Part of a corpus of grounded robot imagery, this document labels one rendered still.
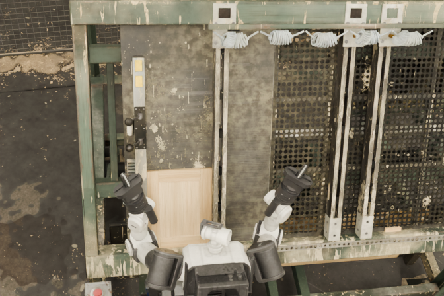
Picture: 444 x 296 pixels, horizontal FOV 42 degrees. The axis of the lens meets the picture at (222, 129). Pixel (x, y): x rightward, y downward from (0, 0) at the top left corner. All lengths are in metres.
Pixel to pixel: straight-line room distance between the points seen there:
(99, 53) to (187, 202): 0.82
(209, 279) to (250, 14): 1.12
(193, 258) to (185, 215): 0.51
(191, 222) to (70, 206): 1.43
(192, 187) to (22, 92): 2.35
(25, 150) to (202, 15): 2.29
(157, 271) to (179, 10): 1.08
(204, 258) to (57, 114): 2.52
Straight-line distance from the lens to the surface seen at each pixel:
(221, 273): 2.29
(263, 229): 2.67
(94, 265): 2.89
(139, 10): 2.46
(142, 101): 2.59
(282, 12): 2.55
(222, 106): 2.63
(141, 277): 2.95
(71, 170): 4.25
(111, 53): 2.62
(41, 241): 3.98
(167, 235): 2.86
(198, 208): 2.82
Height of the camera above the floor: 3.45
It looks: 50 degrees down
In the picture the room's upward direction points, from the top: 10 degrees clockwise
